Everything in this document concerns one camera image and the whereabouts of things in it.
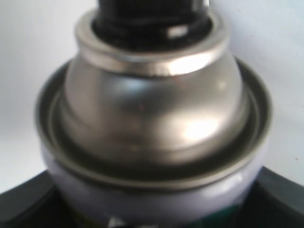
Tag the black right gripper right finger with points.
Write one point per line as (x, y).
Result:
(274, 202)

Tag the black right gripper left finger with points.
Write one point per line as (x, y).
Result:
(34, 204)

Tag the white spray paint can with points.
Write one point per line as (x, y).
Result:
(154, 123)

